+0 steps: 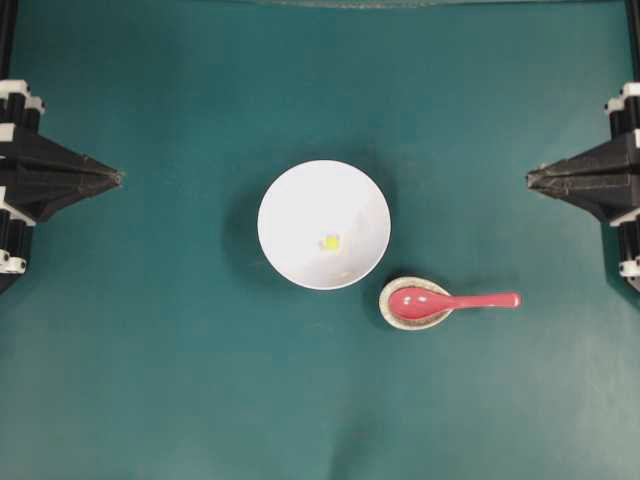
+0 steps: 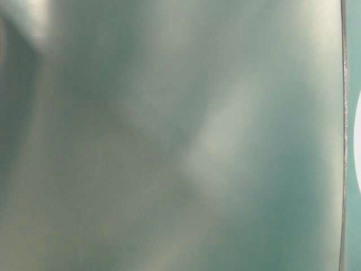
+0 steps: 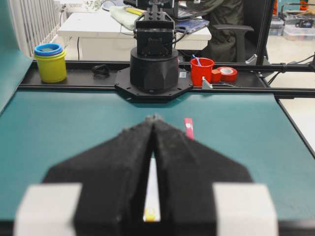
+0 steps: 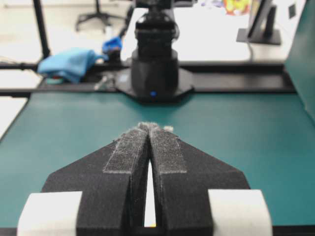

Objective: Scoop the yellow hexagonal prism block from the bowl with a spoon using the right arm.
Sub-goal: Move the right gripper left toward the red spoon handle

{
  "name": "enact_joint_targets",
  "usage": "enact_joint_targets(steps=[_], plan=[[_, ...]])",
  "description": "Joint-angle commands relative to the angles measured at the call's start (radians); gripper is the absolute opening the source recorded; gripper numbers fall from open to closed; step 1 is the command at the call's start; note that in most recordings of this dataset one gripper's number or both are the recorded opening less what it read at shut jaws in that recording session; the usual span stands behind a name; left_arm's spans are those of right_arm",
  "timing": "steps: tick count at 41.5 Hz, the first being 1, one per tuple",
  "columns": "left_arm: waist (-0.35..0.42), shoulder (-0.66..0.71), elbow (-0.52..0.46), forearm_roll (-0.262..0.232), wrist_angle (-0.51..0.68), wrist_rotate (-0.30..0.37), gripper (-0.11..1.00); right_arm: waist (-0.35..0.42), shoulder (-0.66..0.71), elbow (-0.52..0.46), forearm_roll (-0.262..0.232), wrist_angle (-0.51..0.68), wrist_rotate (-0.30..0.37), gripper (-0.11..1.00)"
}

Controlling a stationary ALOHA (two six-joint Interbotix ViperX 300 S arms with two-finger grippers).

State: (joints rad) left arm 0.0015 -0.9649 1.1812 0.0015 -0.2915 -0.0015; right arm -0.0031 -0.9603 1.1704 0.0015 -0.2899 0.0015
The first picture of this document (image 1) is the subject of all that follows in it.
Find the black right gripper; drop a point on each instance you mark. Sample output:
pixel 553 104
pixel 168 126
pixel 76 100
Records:
pixel 611 200

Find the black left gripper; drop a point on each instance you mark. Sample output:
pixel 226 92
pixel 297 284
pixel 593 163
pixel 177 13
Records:
pixel 24 205

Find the pink ceramic spoon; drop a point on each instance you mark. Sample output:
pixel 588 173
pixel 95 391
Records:
pixel 413 303

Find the yellow hexagonal prism block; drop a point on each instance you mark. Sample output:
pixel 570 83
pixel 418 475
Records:
pixel 331 243

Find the speckled ceramic spoon rest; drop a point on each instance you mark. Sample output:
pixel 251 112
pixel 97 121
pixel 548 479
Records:
pixel 409 325

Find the white bowl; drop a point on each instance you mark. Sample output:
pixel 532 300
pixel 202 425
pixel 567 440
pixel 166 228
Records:
pixel 312 200

